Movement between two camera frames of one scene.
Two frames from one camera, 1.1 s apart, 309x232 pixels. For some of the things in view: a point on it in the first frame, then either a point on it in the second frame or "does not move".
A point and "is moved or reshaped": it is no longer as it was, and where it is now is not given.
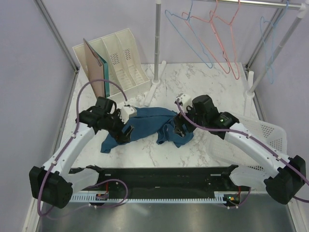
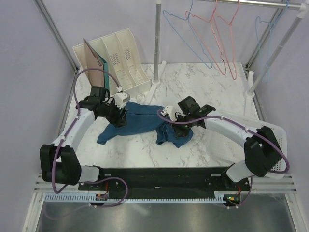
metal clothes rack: x=252 y=86 does not move
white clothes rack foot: x=154 y=83 does not move
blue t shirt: x=148 y=121 is moved or reshaped
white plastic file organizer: x=120 y=51 does not move
